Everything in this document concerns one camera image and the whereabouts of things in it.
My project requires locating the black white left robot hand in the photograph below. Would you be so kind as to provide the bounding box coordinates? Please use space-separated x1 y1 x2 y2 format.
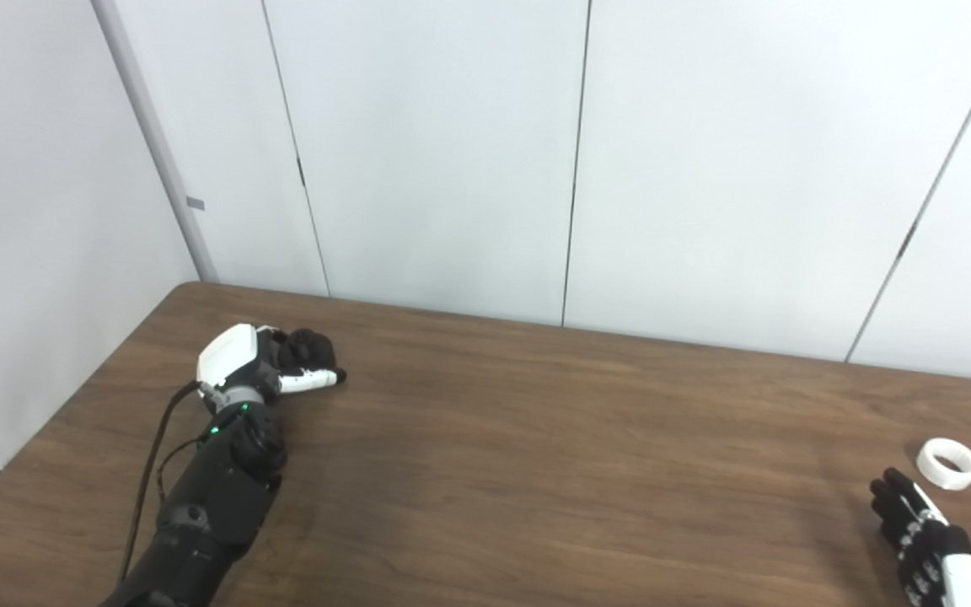
197 323 347 414

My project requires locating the round black part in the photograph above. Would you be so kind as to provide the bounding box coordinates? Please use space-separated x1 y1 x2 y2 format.
279 329 339 373

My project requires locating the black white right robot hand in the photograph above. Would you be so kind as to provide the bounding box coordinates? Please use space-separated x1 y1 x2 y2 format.
869 468 971 607

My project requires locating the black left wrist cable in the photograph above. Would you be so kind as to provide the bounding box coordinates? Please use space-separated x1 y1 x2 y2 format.
119 381 201 583

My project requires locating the white ring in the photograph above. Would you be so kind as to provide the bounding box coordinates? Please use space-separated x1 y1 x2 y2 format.
915 438 971 491

